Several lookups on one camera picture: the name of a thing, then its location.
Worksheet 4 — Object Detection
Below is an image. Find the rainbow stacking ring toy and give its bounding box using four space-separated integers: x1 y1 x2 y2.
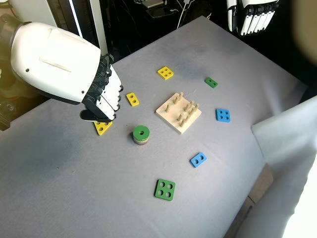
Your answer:
132 125 151 147

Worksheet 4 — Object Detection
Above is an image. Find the yellow three-hole triangle block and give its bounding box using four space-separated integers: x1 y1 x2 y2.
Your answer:
93 120 113 136

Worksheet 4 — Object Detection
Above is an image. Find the yellow two-hole rectangular block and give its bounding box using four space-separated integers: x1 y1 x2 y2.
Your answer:
125 92 140 107

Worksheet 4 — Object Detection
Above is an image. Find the yellow four-hole square block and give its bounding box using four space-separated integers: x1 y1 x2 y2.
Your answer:
157 66 174 81

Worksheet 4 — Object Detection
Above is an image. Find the wooden peg board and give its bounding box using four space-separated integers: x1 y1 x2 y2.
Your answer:
155 92 202 135

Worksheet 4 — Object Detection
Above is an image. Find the green two-hole rectangular block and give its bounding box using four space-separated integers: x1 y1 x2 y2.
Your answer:
204 77 219 89

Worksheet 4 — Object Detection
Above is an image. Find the green four-hole square block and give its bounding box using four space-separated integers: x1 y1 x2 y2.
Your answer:
154 178 176 202

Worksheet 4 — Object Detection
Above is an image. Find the blue two-hole rectangular block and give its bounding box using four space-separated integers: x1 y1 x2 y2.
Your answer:
189 152 208 168

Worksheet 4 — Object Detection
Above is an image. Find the blue four-hole square block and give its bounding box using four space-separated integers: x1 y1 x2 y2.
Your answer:
215 108 231 123

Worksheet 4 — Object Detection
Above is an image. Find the white stand column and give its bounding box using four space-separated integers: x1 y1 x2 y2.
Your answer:
88 0 108 54

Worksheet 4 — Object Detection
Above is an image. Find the grey table cloth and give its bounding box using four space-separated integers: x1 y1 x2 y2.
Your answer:
0 16 309 238

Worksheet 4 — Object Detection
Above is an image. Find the white hanging cable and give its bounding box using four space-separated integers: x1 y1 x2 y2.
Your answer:
176 0 191 28

